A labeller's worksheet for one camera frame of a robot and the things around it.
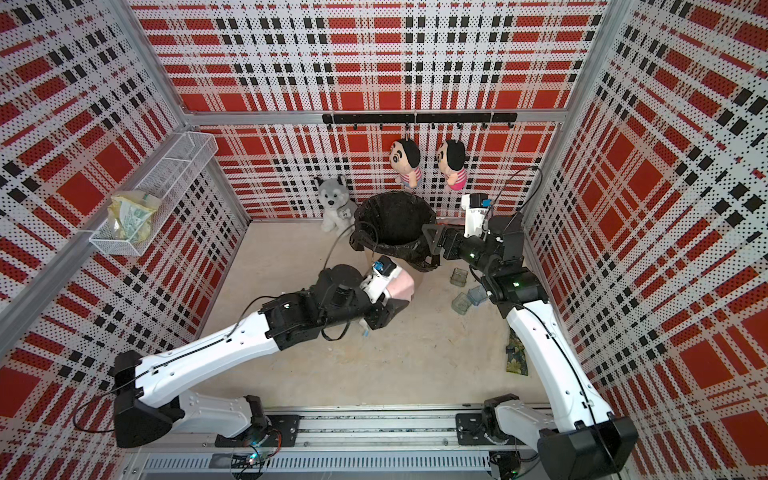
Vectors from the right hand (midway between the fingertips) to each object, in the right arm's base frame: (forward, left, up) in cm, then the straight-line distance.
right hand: (440, 227), depth 69 cm
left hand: (-13, +9, -9) cm, 18 cm away
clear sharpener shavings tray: (+1, -10, -38) cm, 39 cm away
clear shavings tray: (+10, -11, -37) cm, 40 cm away
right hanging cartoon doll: (+34, -7, -4) cm, 35 cm away
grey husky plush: (+32, +33, -24) cm, 52 cm away
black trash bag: (+21, +13, -21) cm, 33 cm away
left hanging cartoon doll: (+32, +8, -3) cm, 33 cm away
